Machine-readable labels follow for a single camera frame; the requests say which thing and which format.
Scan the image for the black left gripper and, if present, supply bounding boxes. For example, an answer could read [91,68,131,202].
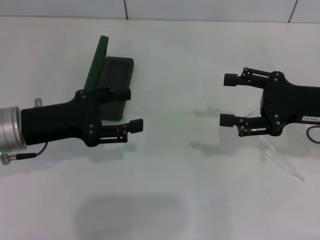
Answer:
[21,85,144,148]

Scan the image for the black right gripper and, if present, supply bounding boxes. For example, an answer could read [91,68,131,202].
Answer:
[219,67,320,138]

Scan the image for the green glasses case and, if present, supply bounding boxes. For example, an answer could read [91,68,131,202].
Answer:
[83,35,135,121]

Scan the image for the clear white glasses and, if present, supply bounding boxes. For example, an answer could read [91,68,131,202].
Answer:
[246,106,306,183]

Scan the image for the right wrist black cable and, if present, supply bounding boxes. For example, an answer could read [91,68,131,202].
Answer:
[306,124,320,145]

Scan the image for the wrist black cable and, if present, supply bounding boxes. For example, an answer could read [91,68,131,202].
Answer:
[16,142,50,160]
[306,124,320,145]

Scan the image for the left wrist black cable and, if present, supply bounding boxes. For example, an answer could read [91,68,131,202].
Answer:
[16,142,50,160]

